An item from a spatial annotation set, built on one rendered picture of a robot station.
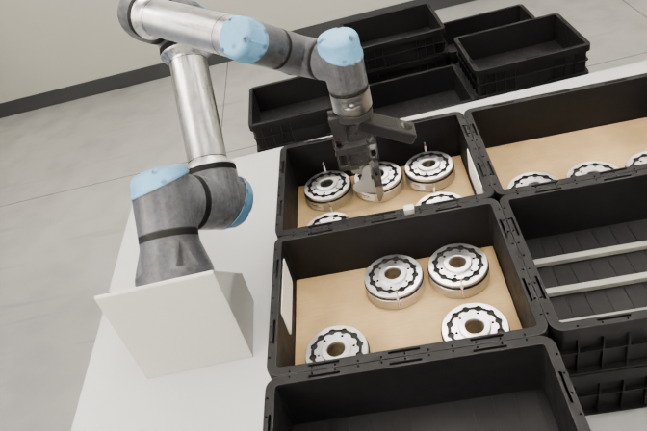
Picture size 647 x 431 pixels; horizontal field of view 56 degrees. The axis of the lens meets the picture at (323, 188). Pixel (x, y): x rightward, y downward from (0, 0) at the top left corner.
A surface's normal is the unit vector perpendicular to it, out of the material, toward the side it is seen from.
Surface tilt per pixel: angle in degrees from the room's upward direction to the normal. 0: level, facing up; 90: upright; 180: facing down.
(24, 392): 0
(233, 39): 52
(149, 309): 90
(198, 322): 90
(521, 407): 0
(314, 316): 0
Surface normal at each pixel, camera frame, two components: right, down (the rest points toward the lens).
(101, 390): -0.22, -0.77
